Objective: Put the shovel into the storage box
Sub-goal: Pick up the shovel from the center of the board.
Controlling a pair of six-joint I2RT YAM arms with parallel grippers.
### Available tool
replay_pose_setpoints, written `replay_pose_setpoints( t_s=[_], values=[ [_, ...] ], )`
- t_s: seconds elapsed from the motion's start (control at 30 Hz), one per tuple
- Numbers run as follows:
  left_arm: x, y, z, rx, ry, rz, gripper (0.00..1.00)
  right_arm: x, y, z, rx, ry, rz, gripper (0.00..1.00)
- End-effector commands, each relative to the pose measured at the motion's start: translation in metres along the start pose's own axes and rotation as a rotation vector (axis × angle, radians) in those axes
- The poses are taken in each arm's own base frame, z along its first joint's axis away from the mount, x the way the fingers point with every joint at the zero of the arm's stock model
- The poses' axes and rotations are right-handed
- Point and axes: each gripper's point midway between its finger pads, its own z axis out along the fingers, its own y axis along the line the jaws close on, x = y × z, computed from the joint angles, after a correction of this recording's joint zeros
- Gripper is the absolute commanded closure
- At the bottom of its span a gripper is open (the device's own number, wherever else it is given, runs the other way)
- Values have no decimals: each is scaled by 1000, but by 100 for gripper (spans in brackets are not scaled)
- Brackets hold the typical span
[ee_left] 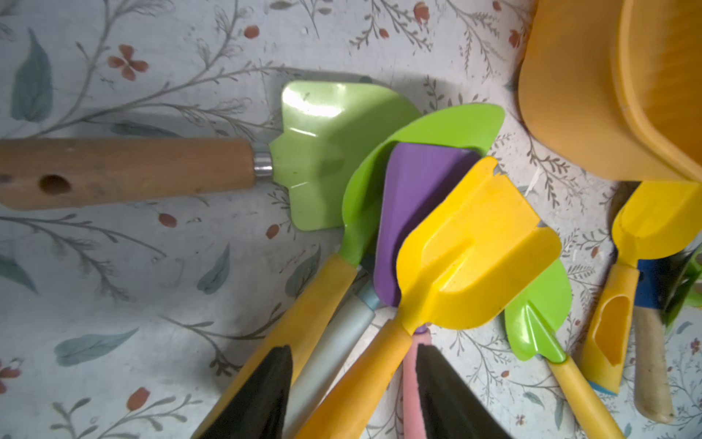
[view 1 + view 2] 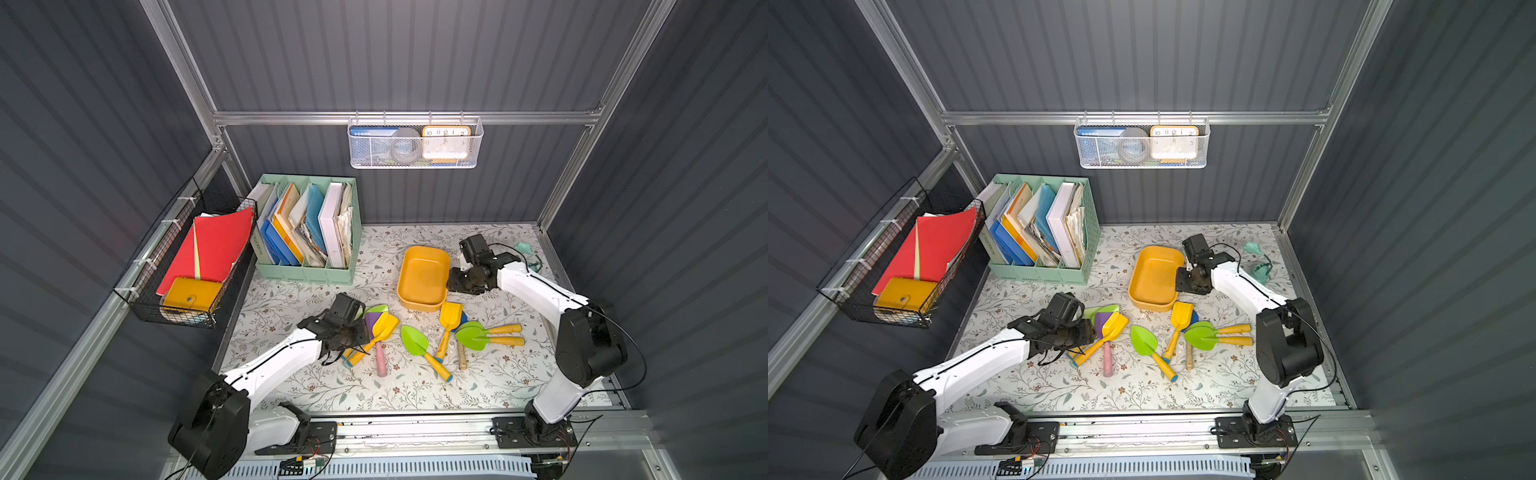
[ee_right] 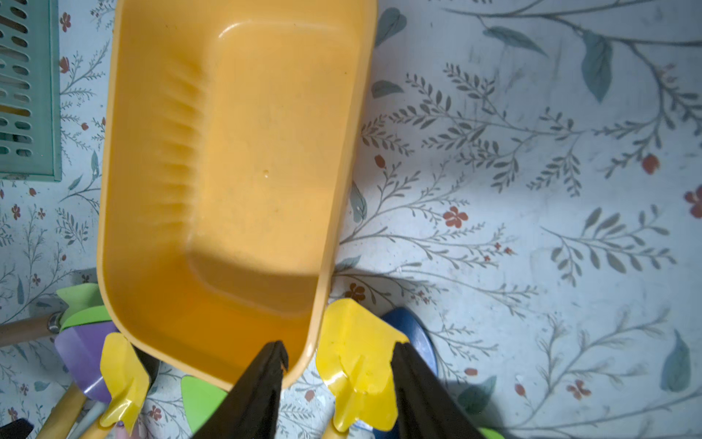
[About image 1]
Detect yellow scoop shovel slotted handle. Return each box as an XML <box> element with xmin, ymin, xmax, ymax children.
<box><xmin>579</xmin><ymin>181</ymin><xmax>701</xmax><ymax>395</ymax></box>

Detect light blue shovel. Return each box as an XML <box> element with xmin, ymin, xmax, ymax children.
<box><xmin>283</xmin><ymin>281</ymin><xmax>381</xmax><ymax>438</ymax></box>

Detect green shovel wooden handle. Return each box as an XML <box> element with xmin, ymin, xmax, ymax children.
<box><xmin>1</xmin><ymin>80</ymin><xmax>420</xmax><ymax>232</ymax></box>

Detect green pointed trowel yellow handle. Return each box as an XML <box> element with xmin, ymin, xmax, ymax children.
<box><xmin>504</xmin><ymin>260</ymin><xmax>624</xmax><ymax>438</ymax></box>

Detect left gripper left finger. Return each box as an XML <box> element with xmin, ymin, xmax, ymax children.
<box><xmin>197</xmin><ymin>346</ymin><xmax>294</xmax><ymax>438</ymax></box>

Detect yellow plastic storage box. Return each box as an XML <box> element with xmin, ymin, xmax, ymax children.
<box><xmin>518</xmin><ymin>1</ymin><xmax>701</xmax><ymax>182</ymax></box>

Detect blue shovel wooden handle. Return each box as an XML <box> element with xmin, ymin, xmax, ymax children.
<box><xmin>634</xmin><ymin>259</ymin><xmax>675</xmax><ymax>424</ymax></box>

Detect green fork tool upper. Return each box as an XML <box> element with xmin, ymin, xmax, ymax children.
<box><xmin>663</xmin><ymin>245</ymin><xmax>701</xmax><ymax>334</ymax></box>

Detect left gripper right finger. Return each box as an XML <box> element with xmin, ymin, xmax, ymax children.
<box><xmin>416</xmin><ymin>345</ymin><xmax>510</xmax><ymax>439</ymax></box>

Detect yellow rake-edged shovel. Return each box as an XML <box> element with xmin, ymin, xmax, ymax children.
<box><xmin>298</xmin><ymin>157</ymin><xmax>561</xmax><ymax>438</ymax></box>

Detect purple shovel pink handle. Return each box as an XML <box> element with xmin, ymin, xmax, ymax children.
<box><xmin>372</xmin><ymin>142</ymin><xmax>484</xmax><ymax>439</ymax></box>

